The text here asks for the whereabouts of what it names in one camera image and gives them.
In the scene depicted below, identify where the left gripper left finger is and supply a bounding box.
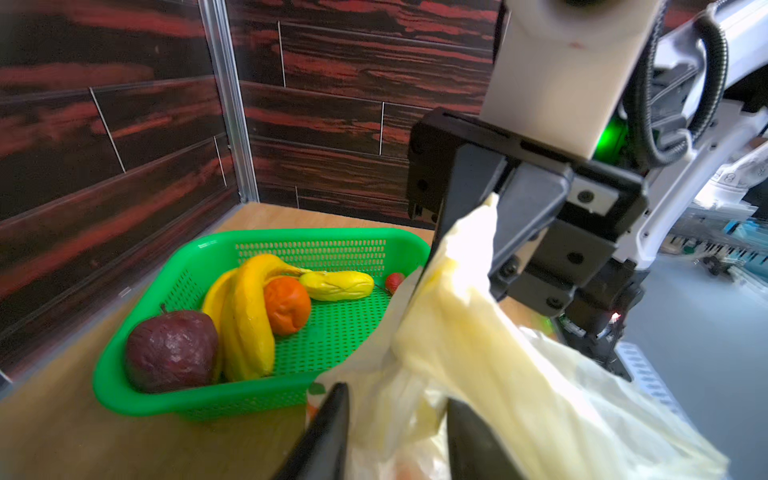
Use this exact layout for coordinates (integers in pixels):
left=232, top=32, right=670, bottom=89
left=272, top=383, right=350, bottom=480

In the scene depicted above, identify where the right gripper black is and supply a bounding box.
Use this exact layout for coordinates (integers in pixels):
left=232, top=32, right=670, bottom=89
left=406, top=108, right=648, bottom=378

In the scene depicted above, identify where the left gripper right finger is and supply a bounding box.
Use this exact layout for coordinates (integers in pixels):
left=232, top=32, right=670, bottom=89
left=447, top=399, right=522, bottom=480

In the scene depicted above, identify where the white plastic bag orange print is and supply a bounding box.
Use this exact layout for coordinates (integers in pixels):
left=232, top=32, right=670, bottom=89
left=307, top=194, right=729, bottom=479

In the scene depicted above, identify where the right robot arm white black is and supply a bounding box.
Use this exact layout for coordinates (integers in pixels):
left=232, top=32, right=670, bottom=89
left=406, top=1, right=767, bottom=378

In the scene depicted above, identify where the green plastic basket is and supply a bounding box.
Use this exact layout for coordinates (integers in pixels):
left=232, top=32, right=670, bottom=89
left=93, top=228, right=430, bottom=421

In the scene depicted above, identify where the small red cherry fruit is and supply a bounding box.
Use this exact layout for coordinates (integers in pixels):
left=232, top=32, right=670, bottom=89
left=385, top=273, right=405, bottom=295

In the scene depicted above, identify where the orange tangerine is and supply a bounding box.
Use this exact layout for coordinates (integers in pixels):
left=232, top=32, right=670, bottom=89
left=264, top=276, right=312, bottom=336

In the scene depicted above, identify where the small yellow banana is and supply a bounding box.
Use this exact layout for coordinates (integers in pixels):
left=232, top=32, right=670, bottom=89
left=299, top=271, right=375, bottom=301

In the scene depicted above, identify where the yellow banana bunch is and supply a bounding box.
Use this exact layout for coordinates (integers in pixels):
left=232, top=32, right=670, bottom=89
left=202, top=254, right=306, bottom=383

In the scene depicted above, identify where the purple passion fruit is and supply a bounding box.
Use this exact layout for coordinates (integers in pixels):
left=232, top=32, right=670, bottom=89
left=123, top=310, right=219, bottom=394

